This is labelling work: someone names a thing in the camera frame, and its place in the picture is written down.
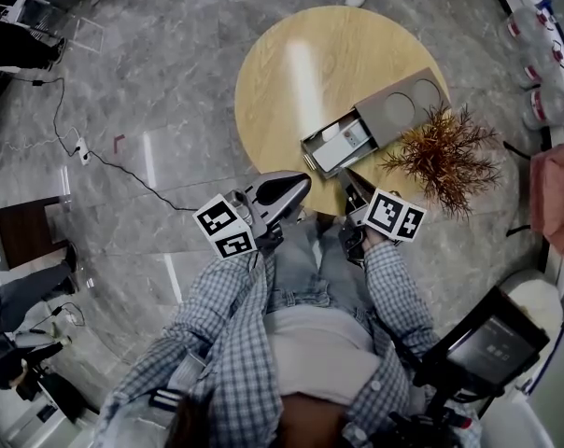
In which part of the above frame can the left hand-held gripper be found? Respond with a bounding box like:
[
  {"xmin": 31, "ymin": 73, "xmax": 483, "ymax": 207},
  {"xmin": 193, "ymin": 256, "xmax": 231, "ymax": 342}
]
[{"xmin": 191, "ymin": 170, "xmax": 313, "ymax": 261}]

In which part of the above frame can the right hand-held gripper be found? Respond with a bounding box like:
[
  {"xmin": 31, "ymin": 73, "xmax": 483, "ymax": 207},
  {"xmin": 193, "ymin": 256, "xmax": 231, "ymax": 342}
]
[{"xmin": 337, "ymin": 169, "xmax": 428, "ymax": 266}]

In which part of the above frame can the white remote control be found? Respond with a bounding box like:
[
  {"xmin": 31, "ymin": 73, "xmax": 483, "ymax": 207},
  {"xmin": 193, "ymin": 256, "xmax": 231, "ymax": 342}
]
[{"xmin": 312, "ymin": 121, "xmax": 374, "ymax": 171}]

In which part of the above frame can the grey drawer box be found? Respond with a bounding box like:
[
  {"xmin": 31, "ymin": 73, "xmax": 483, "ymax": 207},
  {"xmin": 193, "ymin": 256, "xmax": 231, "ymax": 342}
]
[{"xmin": 300, "ymin": 67, "xmax": 451, "ymax": 181}]

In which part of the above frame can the person's right forearm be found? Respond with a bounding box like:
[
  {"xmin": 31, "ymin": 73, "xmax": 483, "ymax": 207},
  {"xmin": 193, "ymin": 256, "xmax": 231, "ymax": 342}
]
[{"xmin": 361, "ymin": 229, "xmax": 440, "ymax": 354}]

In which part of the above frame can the person's left forearm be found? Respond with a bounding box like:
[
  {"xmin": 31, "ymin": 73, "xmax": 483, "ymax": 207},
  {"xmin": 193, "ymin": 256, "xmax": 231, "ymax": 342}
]
[{"xmin": 169, "ymin": 249, "xmax": 269, "ymax": 358}]

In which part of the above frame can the round wooden table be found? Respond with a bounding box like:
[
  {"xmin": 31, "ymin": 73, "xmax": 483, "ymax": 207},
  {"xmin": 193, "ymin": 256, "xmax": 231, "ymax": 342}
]
[{"xmin": 233, "ymin": 6, "xmax": 451, "ymax": 217}]

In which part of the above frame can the person's left leg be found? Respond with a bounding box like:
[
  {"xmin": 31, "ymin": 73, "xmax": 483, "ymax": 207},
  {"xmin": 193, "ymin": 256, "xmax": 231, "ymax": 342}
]
[{"xmin": 267, "ymin": 219, "xmax": 323, "ymax": 308}]

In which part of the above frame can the person's leg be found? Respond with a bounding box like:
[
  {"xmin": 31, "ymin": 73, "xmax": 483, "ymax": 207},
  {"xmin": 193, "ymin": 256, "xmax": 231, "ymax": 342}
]
[
  {"xmin": 317, "ymin": 224, "xmax": 373, "ymax": 317},
  {"xmin": 267, "ymin": 219, "xmax": 323, "ymax": 308}
]

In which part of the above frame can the person's right leg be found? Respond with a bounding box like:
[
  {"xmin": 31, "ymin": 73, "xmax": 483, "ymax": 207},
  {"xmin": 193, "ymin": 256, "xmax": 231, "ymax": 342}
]
[{"xmin": 317, "ymin": 224, "xmax": 373, "ymax": 317}]

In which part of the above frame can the orange artificial plant white pot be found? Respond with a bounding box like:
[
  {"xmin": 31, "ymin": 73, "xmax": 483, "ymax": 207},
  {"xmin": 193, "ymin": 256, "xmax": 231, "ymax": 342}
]
[{"xmin": 379, "ymin": 103, "xmax": 502, "ymax": 221}]

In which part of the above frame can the person's torso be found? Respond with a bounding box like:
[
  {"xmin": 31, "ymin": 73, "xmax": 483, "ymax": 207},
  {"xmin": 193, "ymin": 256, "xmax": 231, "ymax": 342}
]
[{"xmin": 92, "ymin": 305, "xmax": 479, "ymax": 448}]

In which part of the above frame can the pink armchair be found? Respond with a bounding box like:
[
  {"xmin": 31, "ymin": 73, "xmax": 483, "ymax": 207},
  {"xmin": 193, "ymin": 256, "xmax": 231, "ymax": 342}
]
[{"xmin": 503, "ymin": 140, "xmax": 564, "ymax": 257}]

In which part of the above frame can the white egg-shaped pouf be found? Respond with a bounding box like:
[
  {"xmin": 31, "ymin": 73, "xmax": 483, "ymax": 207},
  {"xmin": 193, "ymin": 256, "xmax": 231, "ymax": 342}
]
[{"xmin": 499, "ymin": 268, "xmax": 564, "ymax": 340}]

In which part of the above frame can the black rig monitor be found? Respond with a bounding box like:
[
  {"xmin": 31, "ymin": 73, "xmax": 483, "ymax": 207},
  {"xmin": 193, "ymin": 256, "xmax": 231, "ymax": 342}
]
[{"xmin": 412, "ymin": 286, "xmax": 552, "ymax": 396}]

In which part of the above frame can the shrink-wrapped water bottle pack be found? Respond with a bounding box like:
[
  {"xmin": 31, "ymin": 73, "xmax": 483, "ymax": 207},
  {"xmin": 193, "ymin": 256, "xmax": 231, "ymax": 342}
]
[{"xmin": 505, "ymin": 5, "xmax": 564, "ymax": 133}]

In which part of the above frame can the dark wooden side table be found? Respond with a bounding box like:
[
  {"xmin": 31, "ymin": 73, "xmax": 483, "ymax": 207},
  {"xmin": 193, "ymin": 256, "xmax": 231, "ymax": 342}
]
[{"xmin": 0, "ymin": 196, "xmax": 73, "ymax": 270}]

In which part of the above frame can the black floor cable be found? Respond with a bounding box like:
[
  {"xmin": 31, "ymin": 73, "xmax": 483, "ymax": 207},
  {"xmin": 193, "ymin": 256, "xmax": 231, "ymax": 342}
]
[{"xmin": 32, "ymin": 77, "xmax": 199, "ymax": 212}]

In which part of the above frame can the black rig mount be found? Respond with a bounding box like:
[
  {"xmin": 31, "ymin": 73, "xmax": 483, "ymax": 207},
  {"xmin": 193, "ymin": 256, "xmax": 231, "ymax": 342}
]
[{"xmin": 388, "ymin": 389, "xmax": 479, "ymax": 448}]

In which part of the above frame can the white coiled cable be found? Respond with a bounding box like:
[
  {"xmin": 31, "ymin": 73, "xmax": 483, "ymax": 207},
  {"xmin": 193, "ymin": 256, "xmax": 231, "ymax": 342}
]
[{"xmin": 1, "ymin": 128, "xmax": 80, "ymax": 152}]

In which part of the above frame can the black adapter with cable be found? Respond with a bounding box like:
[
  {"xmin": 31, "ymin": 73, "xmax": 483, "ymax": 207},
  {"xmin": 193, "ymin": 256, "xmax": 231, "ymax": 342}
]
[{"xmin": 29, "ymin": 301, "xmax": 87, "ymax": 329}]

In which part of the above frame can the metal wire cart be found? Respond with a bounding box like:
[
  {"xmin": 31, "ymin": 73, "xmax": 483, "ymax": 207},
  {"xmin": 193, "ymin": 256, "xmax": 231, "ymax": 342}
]
[{"xmin": 0, "ymin": 0, "xmax": 106, "ymax": 55}]

